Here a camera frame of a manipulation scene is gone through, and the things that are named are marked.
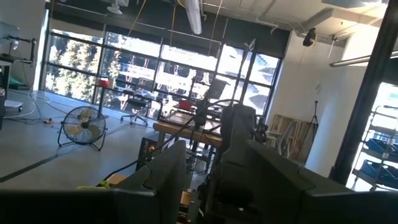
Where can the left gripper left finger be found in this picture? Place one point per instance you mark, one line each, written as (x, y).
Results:
(140, 205)

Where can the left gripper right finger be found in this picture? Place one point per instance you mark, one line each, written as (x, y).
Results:
(295, 205)

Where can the green plastic colander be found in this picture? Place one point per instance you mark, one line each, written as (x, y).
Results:
(90, 187)

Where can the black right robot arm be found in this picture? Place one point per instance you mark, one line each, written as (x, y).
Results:
(239, 124)

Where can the small potted green plant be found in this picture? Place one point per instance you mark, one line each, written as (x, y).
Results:
(106, 184)

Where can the black computer tower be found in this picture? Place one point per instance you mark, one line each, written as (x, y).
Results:
(147, 154)

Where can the grey mesh office chair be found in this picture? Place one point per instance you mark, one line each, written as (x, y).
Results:
(287, 140)

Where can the wooden workbench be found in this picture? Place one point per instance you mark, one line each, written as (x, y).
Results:
(183, 129)

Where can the black tripod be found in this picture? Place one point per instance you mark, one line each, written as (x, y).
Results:
(315, 112)

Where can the black floor fan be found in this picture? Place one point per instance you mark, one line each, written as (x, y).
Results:
(82, 126)

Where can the metal cart with blue bins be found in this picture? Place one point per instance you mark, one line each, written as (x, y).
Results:
(379, 146)

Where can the black office chair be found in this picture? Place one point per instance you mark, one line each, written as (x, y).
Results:
(136, 102)

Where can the red bin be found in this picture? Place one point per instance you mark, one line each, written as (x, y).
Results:
(186, 104)

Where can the yellow power plug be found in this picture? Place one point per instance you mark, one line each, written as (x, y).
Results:
(48, 122)

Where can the red container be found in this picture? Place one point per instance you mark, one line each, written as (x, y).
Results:
(104, 82)

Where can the black tilted monitor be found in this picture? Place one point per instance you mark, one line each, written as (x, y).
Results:
(217, 88)

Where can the white tube light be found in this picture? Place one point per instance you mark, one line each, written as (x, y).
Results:
(351, 60)

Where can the white wheeled platform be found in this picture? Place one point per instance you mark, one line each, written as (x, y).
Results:
(14, 104)

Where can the black equipment case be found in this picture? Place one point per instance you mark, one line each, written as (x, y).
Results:
(2, 109)

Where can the black ceiling dome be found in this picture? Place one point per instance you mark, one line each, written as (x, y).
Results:
(310, 37)

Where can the white ceiling tube lamp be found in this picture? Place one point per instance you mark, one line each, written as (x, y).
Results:
(193, 15)

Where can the wooden pallet frame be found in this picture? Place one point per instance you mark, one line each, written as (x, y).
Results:
(281, 124)

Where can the black camera on stand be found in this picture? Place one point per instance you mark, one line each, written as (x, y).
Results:
(200, 116)

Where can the black aluminium table frame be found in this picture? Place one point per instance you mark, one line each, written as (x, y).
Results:
(367, 93)

